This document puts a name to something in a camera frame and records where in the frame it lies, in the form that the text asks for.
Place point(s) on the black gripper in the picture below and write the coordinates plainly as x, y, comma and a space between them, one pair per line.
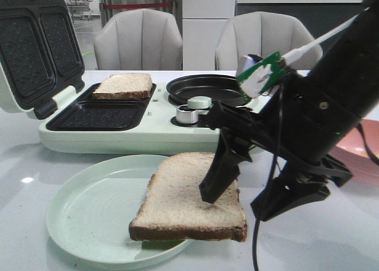
301, 123

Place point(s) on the pink bowl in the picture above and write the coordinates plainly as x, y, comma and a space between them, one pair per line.
351, 151

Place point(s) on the bread slice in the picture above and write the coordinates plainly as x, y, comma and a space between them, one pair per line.
125, 86
173, 208

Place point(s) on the mint green breakfast maker lid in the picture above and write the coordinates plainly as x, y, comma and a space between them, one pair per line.
40, 56

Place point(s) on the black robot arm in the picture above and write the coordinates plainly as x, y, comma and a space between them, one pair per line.
354, 57

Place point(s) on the mint green breakfast maker base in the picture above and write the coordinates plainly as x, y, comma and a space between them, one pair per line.
145, 126

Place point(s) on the round black frying pan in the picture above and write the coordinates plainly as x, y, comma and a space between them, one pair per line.
222, 88

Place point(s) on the left silver control knob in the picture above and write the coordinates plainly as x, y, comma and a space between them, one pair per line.
186, 115

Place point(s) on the right grey upholstered chair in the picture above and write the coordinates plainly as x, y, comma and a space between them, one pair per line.
259, 33

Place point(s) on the grey upholstered chair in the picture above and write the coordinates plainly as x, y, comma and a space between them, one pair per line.
259, 33
140, 39

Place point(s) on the white cabinet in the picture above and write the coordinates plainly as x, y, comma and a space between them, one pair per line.
202, 23

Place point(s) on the left grey upholstered chair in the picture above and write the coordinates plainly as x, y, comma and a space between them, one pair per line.
140, 39

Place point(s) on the mint green round plate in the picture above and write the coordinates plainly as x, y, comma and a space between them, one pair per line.
89, 215

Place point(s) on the green wrist camera board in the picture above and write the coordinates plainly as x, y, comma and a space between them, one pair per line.
256, 75

